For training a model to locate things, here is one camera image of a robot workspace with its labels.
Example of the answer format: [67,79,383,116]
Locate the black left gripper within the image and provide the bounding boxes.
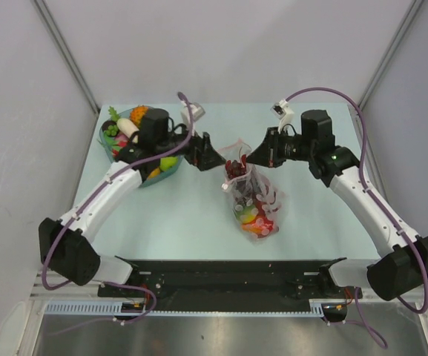
[156,119,225,171]

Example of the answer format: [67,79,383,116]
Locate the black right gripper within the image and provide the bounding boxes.
[246,127,315,168]

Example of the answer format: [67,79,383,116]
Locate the purple grape bunch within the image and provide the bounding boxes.
[225,155,247,179]

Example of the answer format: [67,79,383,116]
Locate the clear zip bag pink dots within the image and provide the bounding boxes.
[220,139,288,241]

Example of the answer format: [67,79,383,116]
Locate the orange yellow toy peach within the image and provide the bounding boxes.
[234,205,271,237]

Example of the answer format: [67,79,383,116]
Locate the white toy radish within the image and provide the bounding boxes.
[116,118,139,140]

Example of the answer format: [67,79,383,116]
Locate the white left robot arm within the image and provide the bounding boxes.
[39,101,225,297]

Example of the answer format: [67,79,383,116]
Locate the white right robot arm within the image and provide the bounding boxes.
[246,105,428,301]

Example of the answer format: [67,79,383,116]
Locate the teal plastic food tray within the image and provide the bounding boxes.
[99,106,182,188]

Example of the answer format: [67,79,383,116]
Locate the green toy apple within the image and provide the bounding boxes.
[159,156,178,172]

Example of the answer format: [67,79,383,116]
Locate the toy pineapple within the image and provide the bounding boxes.
[129,105,150,127]

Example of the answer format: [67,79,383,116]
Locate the red toy dragon fruit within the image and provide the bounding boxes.
[103,134,128,157]

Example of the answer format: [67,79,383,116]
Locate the dark toy mangosteen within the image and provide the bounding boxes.
[102,120,117,135]

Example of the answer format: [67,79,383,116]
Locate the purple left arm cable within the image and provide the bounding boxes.
[42,91,194,290]

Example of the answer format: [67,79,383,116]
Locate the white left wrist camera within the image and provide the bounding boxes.
[180,101,205,125]

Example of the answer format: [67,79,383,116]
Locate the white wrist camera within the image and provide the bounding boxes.
[271,99,294,131]
[180,101,205,125]

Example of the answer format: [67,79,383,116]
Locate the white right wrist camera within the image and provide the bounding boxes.
[271,99,294,131]

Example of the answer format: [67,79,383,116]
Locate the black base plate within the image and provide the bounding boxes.
[98,260,354,304]

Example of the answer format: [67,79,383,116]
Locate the light blue cable duct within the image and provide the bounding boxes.
[45,300,324,317]

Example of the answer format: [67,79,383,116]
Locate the aluminium frame post right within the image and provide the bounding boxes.
[358,0,425,111]

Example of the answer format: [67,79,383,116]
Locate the aluminium frame post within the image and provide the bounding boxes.
[30,0,101,115]
[358,0,425,111]

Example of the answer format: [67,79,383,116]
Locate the aluminium frame post left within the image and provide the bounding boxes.
[30,0,101,115]

